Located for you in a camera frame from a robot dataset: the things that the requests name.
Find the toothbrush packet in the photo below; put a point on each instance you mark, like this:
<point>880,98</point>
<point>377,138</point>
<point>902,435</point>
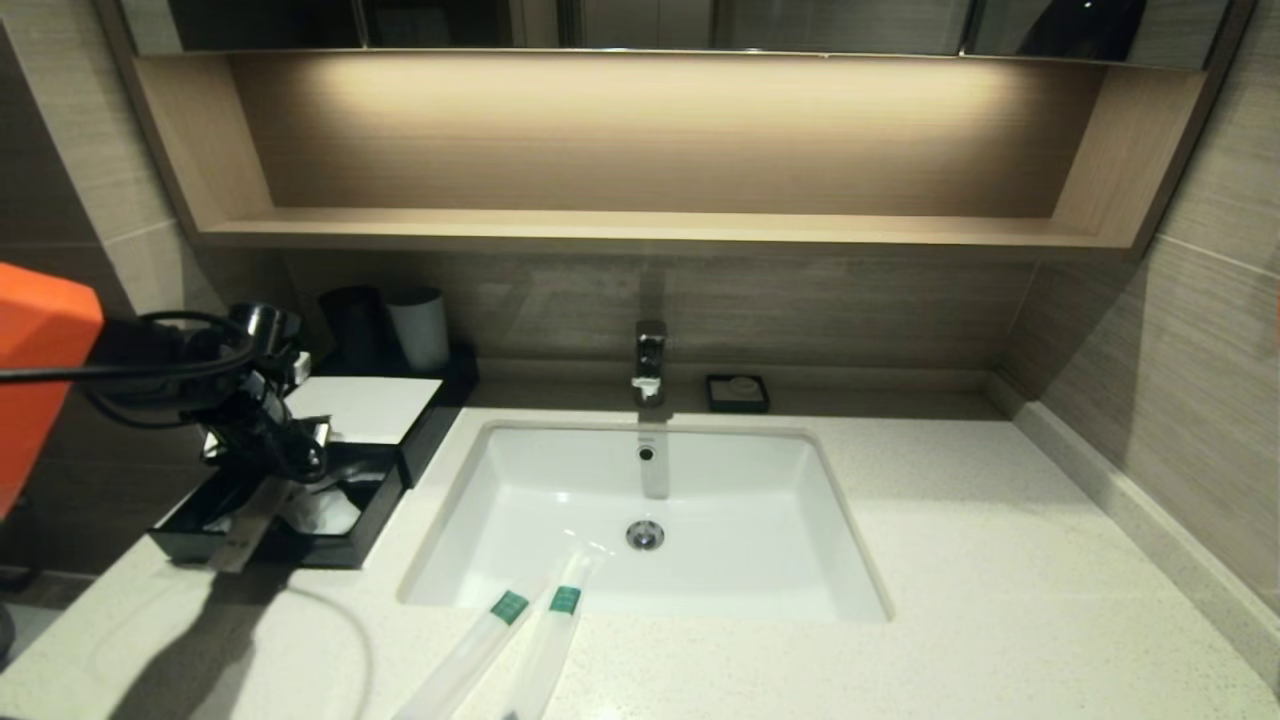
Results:
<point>470,650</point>
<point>555,640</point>

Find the round soap bar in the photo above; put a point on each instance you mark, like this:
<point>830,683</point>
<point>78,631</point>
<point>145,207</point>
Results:
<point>741,386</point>

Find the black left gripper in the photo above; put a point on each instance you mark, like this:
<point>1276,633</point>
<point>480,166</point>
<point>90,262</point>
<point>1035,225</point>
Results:
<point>255,400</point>

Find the chrome sink drain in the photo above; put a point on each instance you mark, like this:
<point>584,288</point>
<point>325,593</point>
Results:
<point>645,536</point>

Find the black box drawer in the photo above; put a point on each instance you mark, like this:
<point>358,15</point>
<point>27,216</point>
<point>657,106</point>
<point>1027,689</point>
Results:
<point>385,510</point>

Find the white sink basin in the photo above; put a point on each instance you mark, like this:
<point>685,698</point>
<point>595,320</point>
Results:
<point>740,520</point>

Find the white cup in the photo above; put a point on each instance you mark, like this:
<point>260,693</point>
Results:
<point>420,328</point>

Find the light wooden wall shelf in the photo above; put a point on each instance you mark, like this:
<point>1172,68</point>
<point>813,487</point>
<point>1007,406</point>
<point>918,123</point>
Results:
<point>650,140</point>

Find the black soap dish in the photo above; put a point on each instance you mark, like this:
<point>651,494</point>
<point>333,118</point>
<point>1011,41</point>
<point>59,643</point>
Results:
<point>715,398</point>

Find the chrome faucet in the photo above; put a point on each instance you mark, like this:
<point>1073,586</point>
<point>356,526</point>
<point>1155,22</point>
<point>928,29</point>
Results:
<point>648,358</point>

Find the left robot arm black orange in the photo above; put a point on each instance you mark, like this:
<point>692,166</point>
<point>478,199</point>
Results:
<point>40,380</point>

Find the black cup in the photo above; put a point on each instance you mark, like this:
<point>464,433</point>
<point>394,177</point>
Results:
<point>352,328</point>

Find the clear plastic amenity packet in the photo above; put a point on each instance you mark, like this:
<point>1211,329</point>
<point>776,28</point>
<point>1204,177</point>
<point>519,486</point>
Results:
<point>330,510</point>

